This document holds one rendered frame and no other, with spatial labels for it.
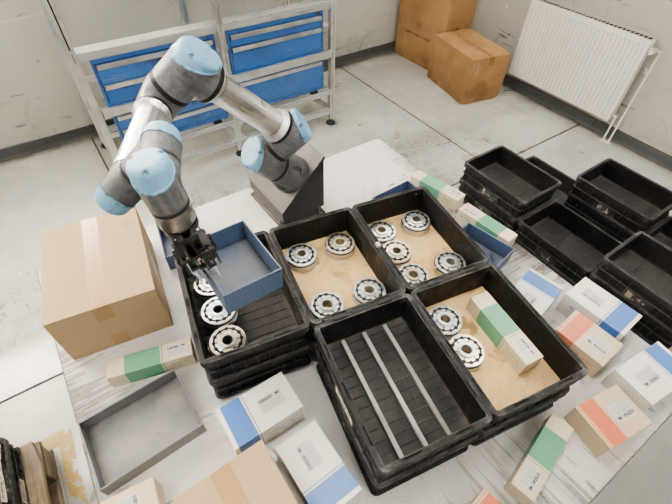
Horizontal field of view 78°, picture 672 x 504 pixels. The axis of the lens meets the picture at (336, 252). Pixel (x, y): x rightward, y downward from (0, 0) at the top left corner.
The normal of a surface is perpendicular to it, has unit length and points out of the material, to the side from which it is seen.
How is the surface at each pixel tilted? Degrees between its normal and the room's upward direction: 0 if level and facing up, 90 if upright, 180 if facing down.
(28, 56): 90
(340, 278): 0
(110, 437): 0
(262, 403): 0
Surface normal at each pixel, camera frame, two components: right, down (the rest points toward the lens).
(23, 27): 0.56, 0.62
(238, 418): 0.02, -0.67
